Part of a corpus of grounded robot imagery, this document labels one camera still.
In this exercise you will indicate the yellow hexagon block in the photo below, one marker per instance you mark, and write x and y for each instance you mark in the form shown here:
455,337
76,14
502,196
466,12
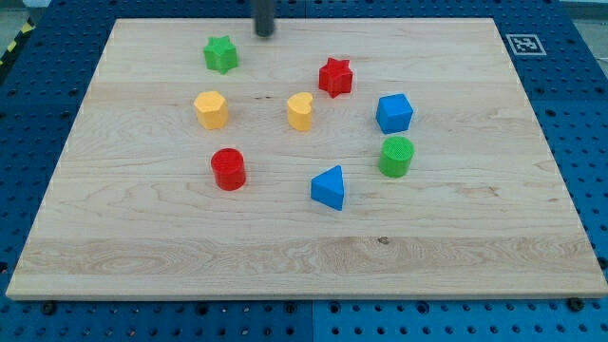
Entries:
211,110

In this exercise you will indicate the black bolt front left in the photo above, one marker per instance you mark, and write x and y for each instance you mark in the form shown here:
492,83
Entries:
48,308

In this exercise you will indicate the blue triangle block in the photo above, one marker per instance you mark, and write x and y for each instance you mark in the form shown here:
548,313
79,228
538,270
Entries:
328,188

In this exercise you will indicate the black bolt front right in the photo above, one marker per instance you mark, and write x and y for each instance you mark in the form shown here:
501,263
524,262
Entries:
575,304

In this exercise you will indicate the blue cube block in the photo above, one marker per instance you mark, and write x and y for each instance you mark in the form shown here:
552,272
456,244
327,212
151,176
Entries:
394,113

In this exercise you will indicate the light wooden board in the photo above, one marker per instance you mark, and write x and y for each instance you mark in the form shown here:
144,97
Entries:
133,212

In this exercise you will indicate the white fiducial marker tag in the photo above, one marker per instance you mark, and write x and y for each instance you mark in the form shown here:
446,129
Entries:
525,44

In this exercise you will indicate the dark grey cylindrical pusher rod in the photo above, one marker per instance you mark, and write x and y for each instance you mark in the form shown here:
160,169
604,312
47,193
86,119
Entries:
263,13

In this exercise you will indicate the yellow heart block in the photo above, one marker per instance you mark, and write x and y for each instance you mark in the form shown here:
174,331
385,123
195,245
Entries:
300,111

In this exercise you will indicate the green cylinder block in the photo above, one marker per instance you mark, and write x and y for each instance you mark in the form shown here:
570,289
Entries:
396,155

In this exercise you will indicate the black bolt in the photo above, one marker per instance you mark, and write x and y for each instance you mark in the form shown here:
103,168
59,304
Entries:
48,308
575,304

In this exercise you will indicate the green star block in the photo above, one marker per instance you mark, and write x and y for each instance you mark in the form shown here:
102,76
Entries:
220,54

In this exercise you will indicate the red star block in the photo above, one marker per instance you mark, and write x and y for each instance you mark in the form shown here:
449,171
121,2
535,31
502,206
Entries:
335,77

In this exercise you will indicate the red cylinder block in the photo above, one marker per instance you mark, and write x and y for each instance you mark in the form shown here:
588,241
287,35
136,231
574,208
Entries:
229,169

